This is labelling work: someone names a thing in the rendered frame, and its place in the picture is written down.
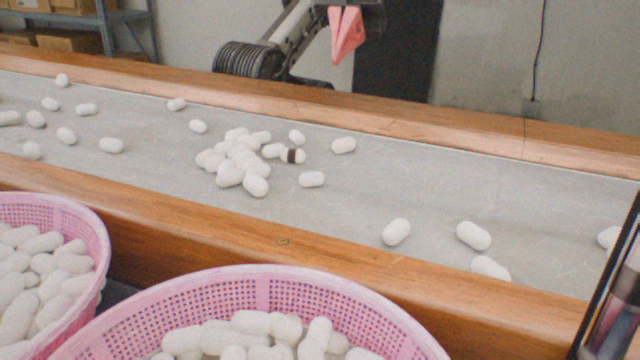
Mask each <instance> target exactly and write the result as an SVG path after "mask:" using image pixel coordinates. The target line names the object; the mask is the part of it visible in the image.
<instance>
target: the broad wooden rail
mask: <svg viewBox="0 0 640 360"><path fill-rule="evenodd" d="M0 70H3V71H8V72H14V73H19V74H25V75H30V76H35V77H47V78H51V79H56V77H57V75H60V74H64V75H65V74H67V75H68V76H69V79H70V80H69V82H73V83H79V84H85V85H90V86H95V87H101V88H106V89H112V90H118V91H122V92H128V93H134V94H140V95H141V94H144V95H150V96H156V97H161V98H167V99H175V98H177V97H181V98H183V99H184V101H185V102H189V103H195V104H200V105H205V106H211V107H216V108H222V109H228V110H233V111H238V112H244V113H250V114H255V115H261V116H267V117H278V118H283V119H288V120H294V121H300V122H305V123H311V124H317V125H323V126H328V127H333V128H339V129H344V130H350V131H356V132H361V133H367V134H373V135H379V136H383V137H389V138H395V139H400V140H406V141H412V142H417V143H423V144H428V145H434V146H439V147H445V148H451V149H456V150H461V151H467V152H472V153H478V154H484V155H490V156H494V157H500V158H506V159H511V160H517V161H522V162H527V163H533V164H539V165H544V166H555V167H561V168H566V169H571V170H577V171H582V172H588V173H593V174H598V175H604V176H610V177H616V178H620V179H626V180H632V181H637V182H640V136H639V135H625V134H618V133H613V132H606V131H599V130H592V129H586V128H580V127H573V126H567V125H560V124H554V123H547V122H541V121H534V120H528V119H521V118H515V117H508V116H502V115H495V114H489V113H482V112H475V111H469V110H462V109H456V108H449V107H443V106H436V105H429V104H422V103H417V102H410V101H403V100H396V99H389V98H383V97H377V96H370V95H363V94H357V93H350V92H343V91H336V90H331V89H324V88H317V87H310V86H303V85H295V84H290V83H284V82H277V81H271V80H264V79H257V78H244V77H238V76H231V75H224V74H218V73H211V72H205V71H198V70H192V69H185V68H178V67H172V66H165V65H159V64H152V63H146V62H133V61H126V60H120V59H113V58H107V57H100V56H94V55H87V54H81V53H75V52H68V51H61V50H55V49H49V48H35V47H30V46H23V45H16V44H9V43H4V42H0Z"/></svg>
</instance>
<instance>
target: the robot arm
mask: <svg viewBox="0 0 640 360"><path fill-rule="evenodd" d="M314 1H315V4H314V9H315V11H316V13H321V15H322V17H321V23H322V26H323V27H324V28H326V27H327V26H331V62H332V65H333V66H337V65H338V64H339V63H340V62H341V61H342V60H343V58H344V57H345V56H346V55H347V54H348V53H350V52H351V51H352V50H354V49H355V48H356V47H357V46H359V45H360V44H361V43H363V42H364V40H365V39H371V40H380V38H381V35H382V33H384V31H385V28H386V17H385V9H384V1H383V0H314Z"/></svg>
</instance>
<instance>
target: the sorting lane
mask: <svg viewBox="0 0 640 360"><path fill-rule="evenodd" d="M46 98H51V99H53V100H55V101H57V102H58V104H59V108H58V109H57V110H55V111H51V110H48V108H46V107H45V106H43V100H44V99H46ZM170 100H172V99H167V98H161V97H156V96H150V95H144V94H141V95H140V94H134V93H128V92H122V91H118V90H112V89H106V88H101V87H95V86H90V85H85V84H79V83H73V82H69V83H68V85H67V86H66V87H59V86H57V85H56V83H55V79H51V78H47V77H35V76H30V75H25V74H19V73H14V72H8V71H3V70H0V112H4V111H10V110H14V111H17V112H18V113H19V114H20V115H21V121H20V122H19V123H18V124H14V125H8V126H2V127H1V126H0V151H2V152H5V153H9V154H13V155H17V156H21V157H25V152H24V145H25V143H27V142H30V141H32V142H36V143H37V144H38V145H39V146H40V149H41V156H40V158H39V159H37V160H35V161H39V162H43V163H47V164H50V165H54V166H58V167H66V168H68V169H72V170H76V171H80V172H84V173H88V174H91V175H95V176H99V177H103V178H107V179H111V180H113V181H117V182H121V183H125V184H129V185H133V186H137V187H140V188H144V189H148V190H152V191H155V192H159V193H163V194H166V195H170V196H174V197H178V198H182V199H186V200H190V201H194V202H198V203H200V204H204V205H208V206H212V207H216V208H220V209H224V210H232V211H236V212H239V213H242V214H246V215H250V216H254V217H258V218H262V219H266V220H270V221H274V222H278V223H281V224H284V225H288V226H292V227H296V228H300V229H304V230H308V231H312V232H316V233H320V234H324V235H328V236H331V237H334V238H338V239H342V240H346V241H350V242H354V243H358V244H362V245H366V246H370V247H373V248H377V249H380V250H384V251H388V252H392V253H396V254H399V253H400V254H404V255H408V256H412V257H416V258H419V259H422V260H426V261H430V262H434V263H438V264H442V265H446V266H450V267H454V268H457V269H460V270H464V271H468V272H471V263H472V261H473V260H474V259H475V258H476V257H478V256H486V257H489V258H490V259H491V260H493V261H494V262H495V263H497V264H498V265H500V266H501V267H503V268H505V269H506V270H507V271H508V272H510V275H511V278H510V282H513V283H517V284H521V285H525V286H529V287H533V288H536V289H540V290H544V291H547V292H551V293H555V294H556V293H559V294H562V295H566V296H570V297H574V298H578V299H582V300H585V301H588V302H590V300H591V298H592V295H593V293H594V291H595V288H596V287H597V285H598V282H599V280H600V278H601V275H602V273H603V271H604V268H605V266H606V264H607V261H608V259H609V257H608V256H607V251H608V249H606V248H604V247H602V246H601V245H600V244H599V242H598V235H599V233H600V232H602V231H603V230H605V229H607V228H609V227H622V226H623V224H624V222H625V220H626V217H627V215H628V213H629V210H630V208H631V206H632V204H633V201H634V199H635V197H636V195H637V193H638V191H639V188H640V182H637V181H632V180H626V179H620V178H616V177H610V176H604V175H598V174H593V173H588V172H582V171H577V170H571V169H566V168H561V167H555V166H544V165H539V164H533V163H527V162H522V161H517V160H511V159H506V158H500V157H494V156H490V155H484V154H478V153H472V152H467V151H461V150H456V149H451V148H445V147H439V146H434V145H428V144H423V143H417V142H412V141H406V140H400V139H395V138H389V137H383V136H379V135H373V134H367V133H361V132H356V131H350V130H344V129H339V128H333V127H328V126H323V125H317V124H311V123H305V122H300V121H294V120H288V119H283V118H278V117H267V116H261V115H255V114H250V113H244V112H238V111H233V110H228V109H222V108H216V107H211V106H205V105H200V104H195V103H189V102H185V106H184V107H183V108H182V109H179V110H177V111H174V112H173V111H170V110H169V108H168V103H169V101H170ZM85 103H94V104H95V105H96V106H97V111H96V113H94V114H91V115H85V116H81V115H78V114H77V113H76V110H75V109H76V106H77V105H79V104H85ZM32 110H35V111H39V112H40V113H41V114H42V115H43V116H44V117H45V120H46V123H45V125H44V126H42V127H40V128H35V127H33V126H31V125H30V123H29V122H28V121H27V119H26V115H27V113H28V112H29V111H32ZM192 120H199V121H200V122H202V123H205V124H206V130H205V131H204V132H203V133H198V132H196V131H194V130H192V129H191V128H190V125H189V124H190V122H191V121H192ZM63 127H66V128H69V129H70V130H71V131H73V132H74V133H75V134H76V135H77V141H76V142H75V143H73V144H70V145H68V144H66V143H64V142H63V141H62V140H60V139H59V138H58V137H57V131H58V130H59V129H60V128H63ZM239 127H245V128H246V129H248V131H249V135H251V134H252V133H255V132H261V131H268V132H269V133H270V134H271V140H270V142H268V143H264V144H261V146H260V149H259V150H258V151H256V152H254V153H255V154H256V156H257V157H259V158H260V159H261V160H262V162H263V163H265V164H269V165H270V167H271V173H270V175H269V176H268V177H266V178H264V180H266V181H267V183H268V185H269V190H268V192H267V194H266V195H265V196H263V197H255V196H254V195H252V194H251V193H250V192H249V191H248V190H246V189H245V188H244V186H243V180H242V182H241V183H239V184H237V185H234V186H230V187H227V188H222V187H220V186H218V185H217V183H216V176H217V175H218V173H217V171H216V172H214V173H211V172H208V171H207V170H206V169H205V167H200V166H198V165H197V163H196V158H197V156H198V154H200V153H201V152H203V151H205V150H207V149H213V150H214V147H215V145H216V144H218V143H220V142H224V141H226V139H225V135H226V133H227V132H228V131H230V130H232V129H236V128H239ZM291 130H298V131H299V132H300V133H301V134H303V135H304V137H305V142H304V144H302V145H300V146H297V145H295V144H294V143H293V142H292V141H291V140H290V139H289V133H290V131H291ZM103 137H112V138H117V139H120V140H121V141H122V142H123V144H124V148H123V150H122V151H121V152H119V153H111V152H107V151H103V150H102V149H101V148H100V146H99V141H100V140H101V139H102V138H103ZM344 137H352V138H353V139H354V140H355V142H356V146H355V148H354V150H352V151H350V152H346V153H343V154H340V155H338V154H335V153H334V152H333V149H332V145H333V141H334V140H336V139H341V138H344ZM277 143H281V144H283V145H284V147H285V148H294V149H300V150H302V151H304V153H305V155H306V159H305V161H304V162H303V163H285V162H283V161H282V160H281V159H280V157H279V158H275V159H266V158H264V156H263V155H262V150H263V148H264V147H265V146H267V145H272V144H277ZM25 158H26V157H25ZM312 171H321V172H322V173H323V174H324V175H325V181H324V183H323V184H322V185H320V186H311V187H303V186H301V185H300V183H299V176H300V175H301V174H302V173H303V172H312ZM397 218H403V219H405V220H407V221H408V222H409V224H410V228H411V229H410V233H409V235H408V236H407V237H405V238H404V239H403V240H402V241H401V242H400V243H399V244H398V245H396V246H389V245H387V244H385V243H384V241H383V239H382V231H383V229H384V228H385V227H387V226H388V225H389V224H390V223H391V222H392V221H393V220H395V219H397ZM463 221H470V222H472V223H473V224H475V225H476V226H478V227H479V228H481V229H483V230H485V231H487V232H488V233H489V236H490V240H491V241H490V244H489V246H488V247H487V248H486V249H484V250H477V249H475V248H473V247H472V246H470V245H469V244H466V243H464V242H462V241H461V240H459V239H458V236H457V227H458V225H459V223H461V222H463Z"/></svg>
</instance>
